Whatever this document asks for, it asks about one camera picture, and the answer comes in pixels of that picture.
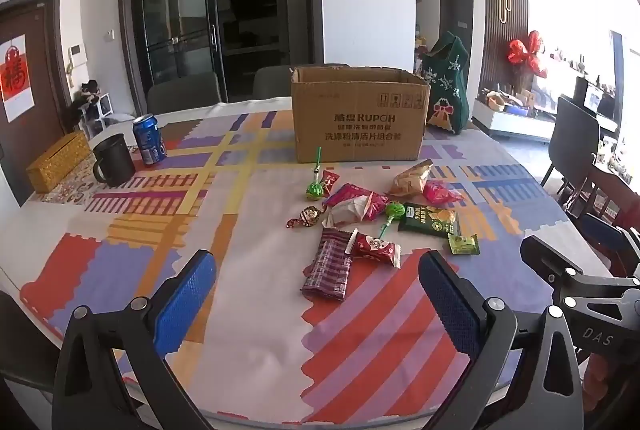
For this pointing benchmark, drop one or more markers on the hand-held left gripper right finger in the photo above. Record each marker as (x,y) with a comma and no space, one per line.
(450,305)

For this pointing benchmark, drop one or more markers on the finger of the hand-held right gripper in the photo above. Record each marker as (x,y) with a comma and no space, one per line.
(550,257)
(607,235)

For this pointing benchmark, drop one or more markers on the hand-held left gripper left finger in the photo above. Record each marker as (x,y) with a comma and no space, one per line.
(186,295)

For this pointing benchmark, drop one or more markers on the pink snack packet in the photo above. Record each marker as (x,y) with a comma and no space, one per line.
(440,192)

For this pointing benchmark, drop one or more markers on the green lollipop with label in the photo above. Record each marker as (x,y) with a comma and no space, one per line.
(314,191)

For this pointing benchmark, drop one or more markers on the brown cardboard box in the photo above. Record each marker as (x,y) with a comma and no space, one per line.
(357,120)

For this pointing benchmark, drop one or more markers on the brown wooden chair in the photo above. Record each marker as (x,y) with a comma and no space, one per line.
(607,192)

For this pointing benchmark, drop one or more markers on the small light green packet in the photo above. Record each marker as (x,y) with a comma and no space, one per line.
(462,244)

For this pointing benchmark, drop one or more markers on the colourful patterned tablecloth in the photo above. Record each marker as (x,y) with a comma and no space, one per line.
(240,260)

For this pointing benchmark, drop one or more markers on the dark green chips packet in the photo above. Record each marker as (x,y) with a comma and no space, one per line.
(425,222)

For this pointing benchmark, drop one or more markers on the red snack packet with face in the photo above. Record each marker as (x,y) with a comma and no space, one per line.
(372,247)

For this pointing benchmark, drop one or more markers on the dark grey chair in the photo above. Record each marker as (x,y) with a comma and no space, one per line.
(575,135)

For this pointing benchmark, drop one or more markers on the maroon striped wafer packet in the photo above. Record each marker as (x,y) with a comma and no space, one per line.
(327,267)

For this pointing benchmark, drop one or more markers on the beige chips packet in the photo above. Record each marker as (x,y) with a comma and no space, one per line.
(410,180)

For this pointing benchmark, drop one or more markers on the magenta and white snack packet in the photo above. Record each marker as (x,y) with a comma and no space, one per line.
(367,202)

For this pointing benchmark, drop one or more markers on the black monitor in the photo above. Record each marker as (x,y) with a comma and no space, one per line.
(595,98)

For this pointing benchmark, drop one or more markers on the white low cabinet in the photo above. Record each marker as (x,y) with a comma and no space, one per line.
(510,120)

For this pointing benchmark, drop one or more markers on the gold wrapped candy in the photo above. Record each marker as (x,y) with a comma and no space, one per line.
(307,215)

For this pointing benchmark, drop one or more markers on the black mug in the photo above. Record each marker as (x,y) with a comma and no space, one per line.
(116,163)

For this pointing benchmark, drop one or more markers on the floral patterned mat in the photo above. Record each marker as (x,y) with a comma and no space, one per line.
(75,192)

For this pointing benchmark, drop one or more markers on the blue soda can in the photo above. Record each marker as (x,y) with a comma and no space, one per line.
(149,140)

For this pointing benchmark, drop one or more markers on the small red candy packet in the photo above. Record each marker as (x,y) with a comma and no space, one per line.
(330,182)

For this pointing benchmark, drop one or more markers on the golden tissue box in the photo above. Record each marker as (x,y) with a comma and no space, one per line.
(57,163)

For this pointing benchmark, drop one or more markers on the green christmas knit bag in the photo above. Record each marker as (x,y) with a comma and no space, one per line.
(447,90)

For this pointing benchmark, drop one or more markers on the red foil balloons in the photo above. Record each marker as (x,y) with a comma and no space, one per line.
(527,53)

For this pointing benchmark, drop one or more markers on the white small shelf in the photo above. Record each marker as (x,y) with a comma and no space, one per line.
(97,115)

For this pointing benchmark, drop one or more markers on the grey dining chair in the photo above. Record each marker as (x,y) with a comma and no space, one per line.
(185,93)
(272,83)

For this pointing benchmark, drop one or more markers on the black and white plush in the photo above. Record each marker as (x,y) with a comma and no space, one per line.
(90,91)

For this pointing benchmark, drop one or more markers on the cluttered shelf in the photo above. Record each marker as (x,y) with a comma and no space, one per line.
(424,53)

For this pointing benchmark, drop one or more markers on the dark slatted wooden cabinet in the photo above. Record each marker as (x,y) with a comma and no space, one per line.
(505,10)

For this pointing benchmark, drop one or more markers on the white intercom panel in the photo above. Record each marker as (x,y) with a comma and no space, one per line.
(77,55)

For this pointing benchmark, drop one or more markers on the dark interior door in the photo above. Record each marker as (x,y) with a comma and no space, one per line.
(456,10)

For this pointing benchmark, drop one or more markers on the brown entrance door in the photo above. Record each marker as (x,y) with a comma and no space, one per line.
(45,60)

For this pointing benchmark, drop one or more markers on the red and white door poster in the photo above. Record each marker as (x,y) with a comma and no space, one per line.
(15,75)

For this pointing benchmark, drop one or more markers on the black framed glass door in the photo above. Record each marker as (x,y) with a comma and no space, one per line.
(185,10)

